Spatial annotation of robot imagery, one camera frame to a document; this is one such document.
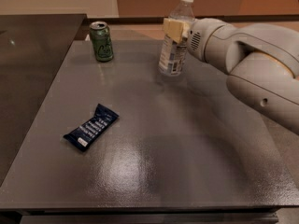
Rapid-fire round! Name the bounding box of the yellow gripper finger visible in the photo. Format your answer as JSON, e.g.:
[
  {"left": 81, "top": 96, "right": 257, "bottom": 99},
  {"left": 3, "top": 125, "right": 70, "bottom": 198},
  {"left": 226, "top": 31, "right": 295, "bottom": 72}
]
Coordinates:
[{"left": 163, "top": 18, "right": 191, "bottom": 43}]

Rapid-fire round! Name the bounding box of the clear plastic water bottle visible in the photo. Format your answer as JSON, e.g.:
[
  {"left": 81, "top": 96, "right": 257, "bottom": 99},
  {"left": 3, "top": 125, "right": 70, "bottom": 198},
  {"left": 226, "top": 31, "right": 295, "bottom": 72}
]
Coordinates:
[{"left": 159, "top": 0, "right": 195, "bottom": 77}]

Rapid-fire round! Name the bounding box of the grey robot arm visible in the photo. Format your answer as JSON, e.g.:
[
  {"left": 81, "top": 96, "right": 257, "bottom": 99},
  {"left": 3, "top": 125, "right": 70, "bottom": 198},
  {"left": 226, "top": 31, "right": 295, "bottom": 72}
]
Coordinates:
[{"left": 164, "top": 18, "right": 299, "bottom": 134}]

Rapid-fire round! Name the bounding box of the green soda can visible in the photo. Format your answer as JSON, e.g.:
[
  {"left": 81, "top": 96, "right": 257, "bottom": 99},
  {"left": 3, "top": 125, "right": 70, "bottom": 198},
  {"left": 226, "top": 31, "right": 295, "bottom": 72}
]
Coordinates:
[{"left": 90, "top": 21, "right": 114, "bottom": 63}]

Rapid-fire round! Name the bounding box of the dark blue snack bar wrapper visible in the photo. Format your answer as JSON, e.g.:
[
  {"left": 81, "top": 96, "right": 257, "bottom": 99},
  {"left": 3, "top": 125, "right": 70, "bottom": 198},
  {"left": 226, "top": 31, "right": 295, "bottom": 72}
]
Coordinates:
[{"left": 64, "top": 104, "right": 119, "bottom": 152}]

